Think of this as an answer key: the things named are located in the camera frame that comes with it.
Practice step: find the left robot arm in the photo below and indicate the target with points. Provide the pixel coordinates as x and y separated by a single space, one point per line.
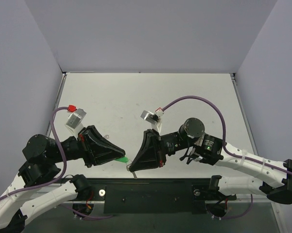
17 208

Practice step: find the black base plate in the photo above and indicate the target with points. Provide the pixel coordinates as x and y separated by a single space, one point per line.
152 196

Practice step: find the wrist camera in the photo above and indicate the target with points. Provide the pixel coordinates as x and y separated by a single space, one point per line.
74 123
155 118

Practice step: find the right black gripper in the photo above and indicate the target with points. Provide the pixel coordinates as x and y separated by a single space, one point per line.
159 148

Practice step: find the green key tag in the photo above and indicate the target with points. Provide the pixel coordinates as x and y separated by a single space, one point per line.
123 160

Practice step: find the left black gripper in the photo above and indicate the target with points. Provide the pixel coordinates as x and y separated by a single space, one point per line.
84 147

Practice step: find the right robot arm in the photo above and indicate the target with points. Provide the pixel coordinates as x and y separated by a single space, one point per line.
269 178

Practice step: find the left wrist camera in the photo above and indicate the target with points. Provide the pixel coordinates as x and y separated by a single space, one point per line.
74 123

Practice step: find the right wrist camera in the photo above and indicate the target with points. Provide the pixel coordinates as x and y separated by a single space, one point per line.
155 118

